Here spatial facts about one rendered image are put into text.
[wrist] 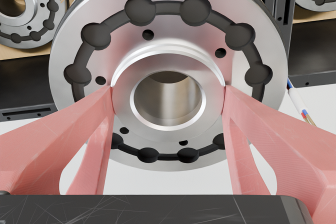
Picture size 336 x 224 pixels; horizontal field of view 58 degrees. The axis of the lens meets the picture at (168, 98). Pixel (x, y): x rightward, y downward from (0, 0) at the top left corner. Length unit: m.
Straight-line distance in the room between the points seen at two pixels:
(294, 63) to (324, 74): 0.03
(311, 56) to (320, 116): 0.36
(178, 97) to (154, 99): 0.01
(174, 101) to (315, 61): 0.18
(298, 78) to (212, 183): 0.49
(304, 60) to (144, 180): 0.50
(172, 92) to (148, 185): 0.58
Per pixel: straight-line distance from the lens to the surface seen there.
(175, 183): 0.72
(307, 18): 0.38
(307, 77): 0.29
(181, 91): 0.16
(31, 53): 0.39
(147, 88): 0.15
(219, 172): 0.71
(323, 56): 0.32
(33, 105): 0.30
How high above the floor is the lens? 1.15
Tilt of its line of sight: 54 degrees down
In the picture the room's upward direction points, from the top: 177 degrees clockwise
